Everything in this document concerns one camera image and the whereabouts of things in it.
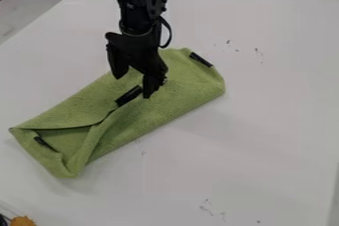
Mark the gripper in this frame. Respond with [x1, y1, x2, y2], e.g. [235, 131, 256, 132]
[103, 28, 170, 100]

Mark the green cloth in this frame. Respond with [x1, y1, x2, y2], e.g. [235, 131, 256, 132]
[8, 47, 227, 179]

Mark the yellow toy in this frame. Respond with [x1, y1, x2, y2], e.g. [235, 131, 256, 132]
[9, 215, 39, 226]

